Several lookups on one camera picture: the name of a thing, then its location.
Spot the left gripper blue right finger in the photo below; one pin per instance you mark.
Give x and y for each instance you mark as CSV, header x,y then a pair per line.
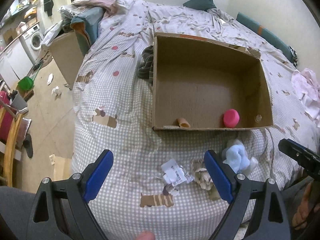
x,y
221,175

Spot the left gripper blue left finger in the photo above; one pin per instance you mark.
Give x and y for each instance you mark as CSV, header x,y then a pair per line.
x,y
95,174

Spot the beige knitted soft cloth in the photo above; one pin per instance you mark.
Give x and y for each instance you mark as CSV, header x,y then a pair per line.
x,y
203,179

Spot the light blue fluffy sock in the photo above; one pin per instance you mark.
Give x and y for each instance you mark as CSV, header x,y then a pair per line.
x,y
236,156

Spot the clear plastic packet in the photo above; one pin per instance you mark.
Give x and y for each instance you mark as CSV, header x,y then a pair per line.
x,y
174,174

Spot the pink rubber duck toy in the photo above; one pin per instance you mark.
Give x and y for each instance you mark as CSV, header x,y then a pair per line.
x,y
231,118

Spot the patterned dog print bedspread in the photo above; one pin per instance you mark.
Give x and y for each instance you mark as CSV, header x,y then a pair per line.
x,y
114,112

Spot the small tan rubber toy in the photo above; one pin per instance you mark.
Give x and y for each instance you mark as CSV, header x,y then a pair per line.
x,y
182,123

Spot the pink white crumpled garment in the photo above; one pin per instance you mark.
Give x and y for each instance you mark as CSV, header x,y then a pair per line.
x,y
306,87

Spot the wooden chair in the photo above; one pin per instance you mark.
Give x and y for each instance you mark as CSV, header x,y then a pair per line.
x,y
9,148

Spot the open cardboard box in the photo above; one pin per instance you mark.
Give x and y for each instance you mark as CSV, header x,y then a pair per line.
x,y
199,79

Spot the red suitcase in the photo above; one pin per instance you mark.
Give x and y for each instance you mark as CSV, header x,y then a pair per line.
x,y
7,119

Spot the green plastic dustpan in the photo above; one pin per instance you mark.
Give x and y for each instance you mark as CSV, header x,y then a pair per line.
x,y
25,84

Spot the dark striped cloth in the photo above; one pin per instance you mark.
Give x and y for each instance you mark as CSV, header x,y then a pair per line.
x,y
145,70

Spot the teal headboard cushion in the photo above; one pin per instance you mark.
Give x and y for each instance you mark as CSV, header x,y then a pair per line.
x,y
270,37

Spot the tall cardboard box bedside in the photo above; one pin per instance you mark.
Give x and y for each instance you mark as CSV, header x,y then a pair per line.
x,y
68,56

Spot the white washing machine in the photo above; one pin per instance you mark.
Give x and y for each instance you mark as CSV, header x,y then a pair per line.
x,y
31,41

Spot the pile of crumpled bedding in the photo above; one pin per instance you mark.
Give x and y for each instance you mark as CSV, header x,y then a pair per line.
x,y
88,19

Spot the dark green pillow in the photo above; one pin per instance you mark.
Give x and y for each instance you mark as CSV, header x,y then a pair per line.
x,y
202,5

